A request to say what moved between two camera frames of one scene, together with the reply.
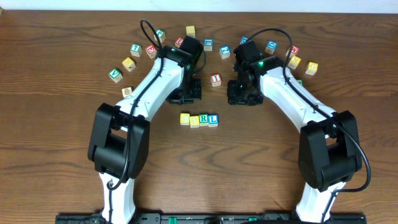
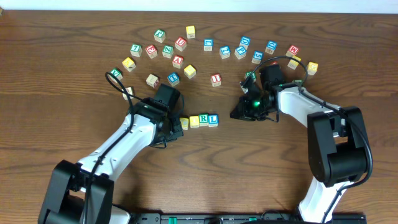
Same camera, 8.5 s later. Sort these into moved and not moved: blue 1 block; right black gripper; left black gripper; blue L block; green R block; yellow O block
Moved: left black gripper; right black gripper
Not moved: green R block; blue 1 block; yellow O block; blue L block
